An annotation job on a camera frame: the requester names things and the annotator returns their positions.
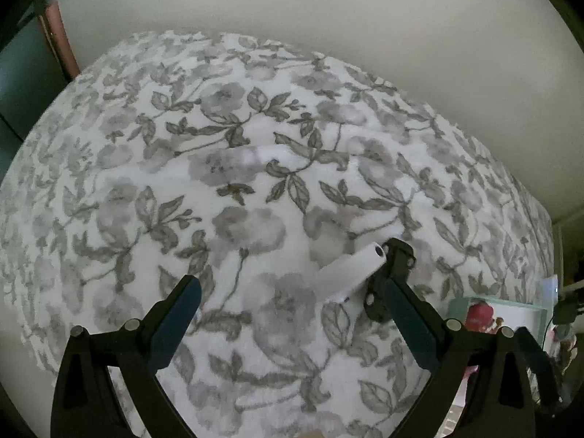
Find mint green storage box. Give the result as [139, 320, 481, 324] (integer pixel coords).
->
[447, 297, 548, 344]

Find red cartoon dog figure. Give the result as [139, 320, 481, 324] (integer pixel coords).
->
[464, 301, 504, 334]

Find black plug adapter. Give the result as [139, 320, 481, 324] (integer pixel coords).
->
[363, 238, 416, 323]

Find white round device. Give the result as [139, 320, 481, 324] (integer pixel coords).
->
[312, 242, 387, 303]

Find grey floral fleece blanket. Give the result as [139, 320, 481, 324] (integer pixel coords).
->
[1, 31, 553, 437]

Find brown wooden furniture edge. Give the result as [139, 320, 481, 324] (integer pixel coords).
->
[41, 1, 80, 80]

